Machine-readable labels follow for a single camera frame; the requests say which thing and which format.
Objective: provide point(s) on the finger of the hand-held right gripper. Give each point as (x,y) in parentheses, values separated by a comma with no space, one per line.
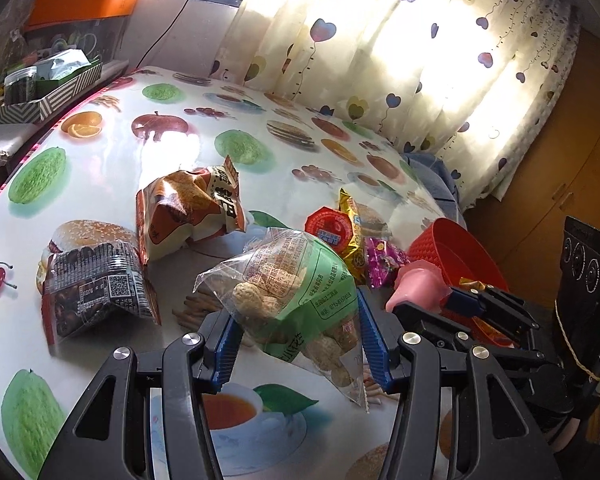
(430,322)
(462,300)

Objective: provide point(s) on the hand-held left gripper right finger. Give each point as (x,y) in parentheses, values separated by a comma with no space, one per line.
(372,345)

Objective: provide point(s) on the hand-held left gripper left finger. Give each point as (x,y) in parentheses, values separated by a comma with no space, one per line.
(225,350)

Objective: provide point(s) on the pink jelly cup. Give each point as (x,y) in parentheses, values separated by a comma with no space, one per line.
(415,285)

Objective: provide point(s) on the red plastic bowl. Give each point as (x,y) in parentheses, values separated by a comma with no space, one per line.
(445,245)

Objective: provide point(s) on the purple snack packet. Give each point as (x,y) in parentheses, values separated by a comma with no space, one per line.
(380,260)

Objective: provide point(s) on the clear green peanut bag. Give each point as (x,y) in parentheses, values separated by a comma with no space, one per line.
(300,285)

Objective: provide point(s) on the yellow snack packet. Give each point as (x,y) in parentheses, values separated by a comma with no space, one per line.
(354,245)

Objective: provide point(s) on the clear orange snack packet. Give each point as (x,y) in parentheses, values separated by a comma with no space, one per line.
(495,336)

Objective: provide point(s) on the wooden cabinet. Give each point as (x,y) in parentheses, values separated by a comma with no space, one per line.
(540,170)

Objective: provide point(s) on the red jelly cup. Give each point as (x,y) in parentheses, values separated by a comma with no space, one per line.
(327,227)

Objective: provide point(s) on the blue checked cloth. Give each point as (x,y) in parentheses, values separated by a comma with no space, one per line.
(435,175)

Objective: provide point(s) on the dark brown snack packet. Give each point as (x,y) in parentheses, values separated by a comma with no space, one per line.
(95,285)

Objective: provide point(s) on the orange snack bag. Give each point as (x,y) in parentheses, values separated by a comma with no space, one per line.
(180,210)

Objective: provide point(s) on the heart print curtain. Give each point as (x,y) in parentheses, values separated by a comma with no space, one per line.
(380,35)

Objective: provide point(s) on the striped cardboard box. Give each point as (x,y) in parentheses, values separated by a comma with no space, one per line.
(65,95)

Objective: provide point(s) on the silver green bag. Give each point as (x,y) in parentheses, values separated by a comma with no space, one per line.
(62,65)

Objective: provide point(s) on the dark jar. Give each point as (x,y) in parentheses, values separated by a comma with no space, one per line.
(20,87)

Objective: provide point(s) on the orange lid storage box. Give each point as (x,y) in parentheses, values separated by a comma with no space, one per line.
(80,5)

